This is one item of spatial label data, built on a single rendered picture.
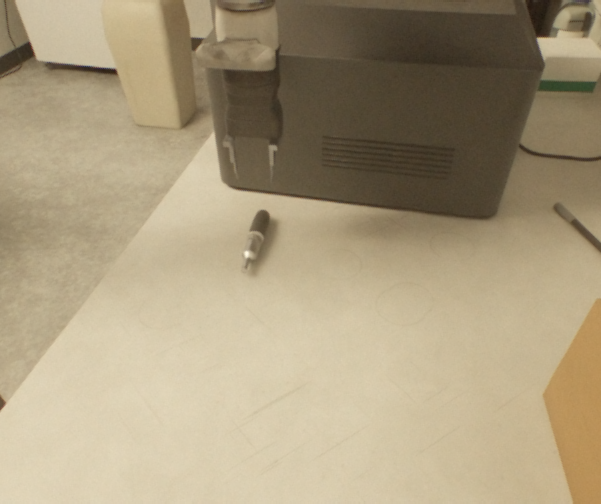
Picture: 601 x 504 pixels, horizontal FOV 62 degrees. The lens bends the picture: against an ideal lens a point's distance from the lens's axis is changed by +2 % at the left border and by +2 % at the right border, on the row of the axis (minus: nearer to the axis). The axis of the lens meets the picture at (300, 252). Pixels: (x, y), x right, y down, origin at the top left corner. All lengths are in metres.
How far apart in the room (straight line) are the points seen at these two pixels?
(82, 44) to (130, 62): 0.93
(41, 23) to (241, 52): 3.45
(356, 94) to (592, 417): 0.49
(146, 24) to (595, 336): 2.62
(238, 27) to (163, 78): 2.34
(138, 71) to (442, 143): 2.41
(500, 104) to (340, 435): 0.48
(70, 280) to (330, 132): 1.60
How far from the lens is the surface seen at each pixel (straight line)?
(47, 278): 2.25
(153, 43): 2.89
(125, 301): 0.73
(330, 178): 0.83
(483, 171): 0.81
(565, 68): 1.31
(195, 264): 0.75
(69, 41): 3.95
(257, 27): 0.63
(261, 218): 0.78
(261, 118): 0.68
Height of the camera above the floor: 1.40
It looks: 42 degrees down
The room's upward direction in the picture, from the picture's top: 1 degrees counter-clockwise
